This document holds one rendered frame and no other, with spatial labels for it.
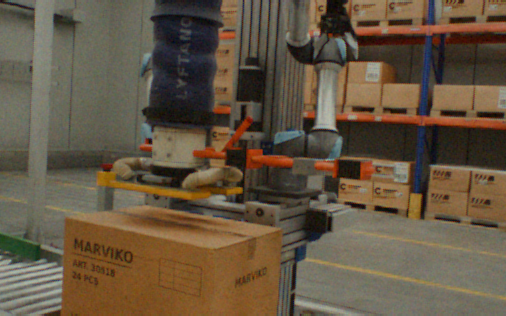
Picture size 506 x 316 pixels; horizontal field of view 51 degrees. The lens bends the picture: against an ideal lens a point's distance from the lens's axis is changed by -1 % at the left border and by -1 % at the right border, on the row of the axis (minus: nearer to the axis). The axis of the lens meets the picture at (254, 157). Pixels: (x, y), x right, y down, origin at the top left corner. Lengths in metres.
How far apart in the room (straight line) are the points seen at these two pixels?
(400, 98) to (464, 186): 1.69
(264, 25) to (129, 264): 1.22
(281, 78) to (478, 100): 6.49
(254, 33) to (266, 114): 0.36
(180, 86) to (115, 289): 0.65
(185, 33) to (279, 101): 0.74
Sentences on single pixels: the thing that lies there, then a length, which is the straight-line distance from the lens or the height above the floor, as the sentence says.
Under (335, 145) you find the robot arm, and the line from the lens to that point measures 2.06.
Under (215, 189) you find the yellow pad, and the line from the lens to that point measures 1.73.
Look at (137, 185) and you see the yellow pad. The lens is 1.69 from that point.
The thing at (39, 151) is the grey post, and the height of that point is 0.92.
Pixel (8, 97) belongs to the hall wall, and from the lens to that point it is 12.43.
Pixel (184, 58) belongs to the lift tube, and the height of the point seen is 1.47.
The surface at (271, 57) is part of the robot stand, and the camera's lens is 2.33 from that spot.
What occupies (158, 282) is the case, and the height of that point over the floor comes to 0.81.
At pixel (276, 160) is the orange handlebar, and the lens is 1.53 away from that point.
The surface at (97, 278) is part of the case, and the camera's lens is 1.77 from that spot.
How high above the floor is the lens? 1.28
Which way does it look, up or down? 3 degrees down
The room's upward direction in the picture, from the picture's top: 4 degrees clockwise
